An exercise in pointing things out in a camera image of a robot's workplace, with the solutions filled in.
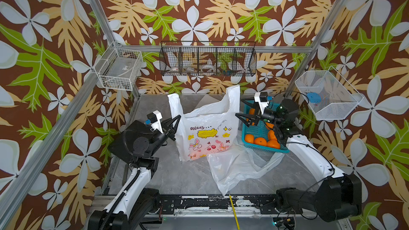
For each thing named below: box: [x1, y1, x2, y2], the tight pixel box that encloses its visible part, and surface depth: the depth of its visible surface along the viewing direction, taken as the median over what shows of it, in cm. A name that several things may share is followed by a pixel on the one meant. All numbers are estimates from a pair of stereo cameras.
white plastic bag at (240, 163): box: [207, 130, 285, 196], surface depth 85 cm
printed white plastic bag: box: [167, 85, 241, 162], surface depth 76 cm
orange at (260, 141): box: [254, 137, 268, 147], surface depth 91 cm
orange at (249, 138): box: [244, 134, 255, 144], surface depth 93 cm
